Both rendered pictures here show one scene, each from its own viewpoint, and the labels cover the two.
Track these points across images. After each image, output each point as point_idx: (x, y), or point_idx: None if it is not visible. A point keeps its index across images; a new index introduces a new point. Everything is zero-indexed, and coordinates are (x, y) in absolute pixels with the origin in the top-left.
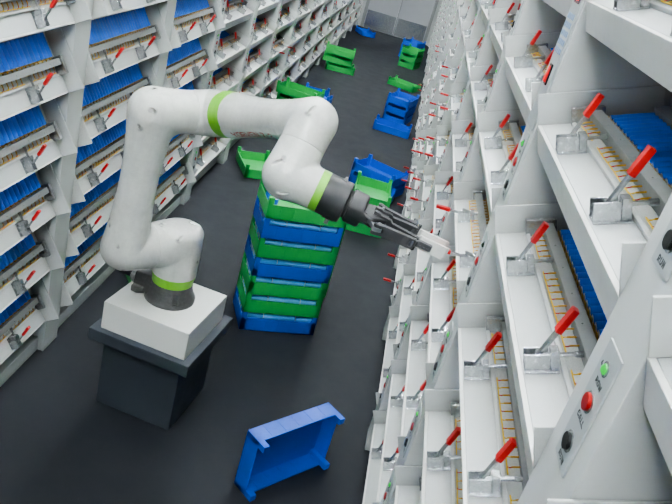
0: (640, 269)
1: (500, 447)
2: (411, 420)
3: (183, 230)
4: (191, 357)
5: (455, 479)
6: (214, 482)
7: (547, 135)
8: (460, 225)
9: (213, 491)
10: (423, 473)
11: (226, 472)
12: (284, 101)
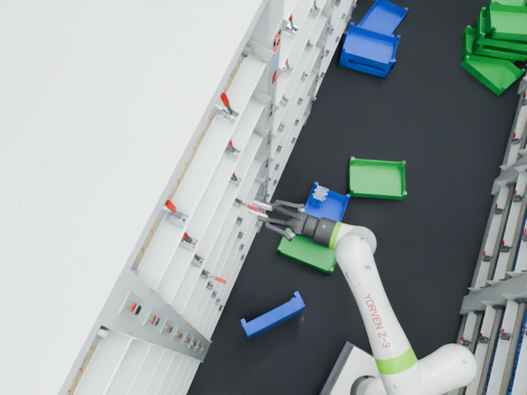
0: None
1: None
2: (244, 222)
3: (383, 385)
4: (344, 351)
5: None
6: (312, 312)
7: (284, 59)
8: (210, 266)
9: (314, 305)
10: (285, 126)
11: (305, 320)
12: (374, 276)
